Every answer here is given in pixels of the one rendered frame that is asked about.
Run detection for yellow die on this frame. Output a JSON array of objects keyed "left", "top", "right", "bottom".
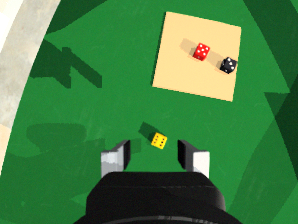
[{"left": 151, "top": 132, "right": 167, "bottom": 149}]

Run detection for black die with white pips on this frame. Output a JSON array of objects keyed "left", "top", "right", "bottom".
[{"left": 219, "top": 57, "right": 237, "bottom": 74}]

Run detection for cream square mat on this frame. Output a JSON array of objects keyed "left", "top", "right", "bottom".
[{"left": 153, "top": 12, "right": 241, "bottom": 101}]

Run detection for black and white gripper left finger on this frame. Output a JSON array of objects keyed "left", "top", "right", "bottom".
[{"left": 101, "top": 140, "right": 131, "bottom": 179}]

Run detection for red die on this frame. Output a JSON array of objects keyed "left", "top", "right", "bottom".
[{"left": 193, "top": 43, "right": 210, "bottom": 61}]

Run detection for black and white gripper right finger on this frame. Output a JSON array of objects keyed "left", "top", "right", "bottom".
[{"left": 177, "top": 140, "right": 209, "bottom": 178}]

